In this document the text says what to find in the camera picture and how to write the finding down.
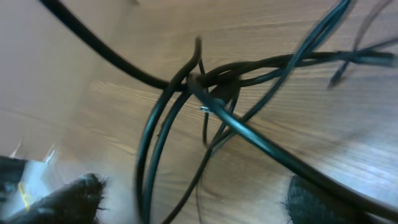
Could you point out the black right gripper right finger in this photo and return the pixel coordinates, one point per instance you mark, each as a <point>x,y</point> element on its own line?
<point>317,203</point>

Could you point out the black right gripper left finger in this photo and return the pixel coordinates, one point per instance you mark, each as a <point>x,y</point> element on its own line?
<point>74,203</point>

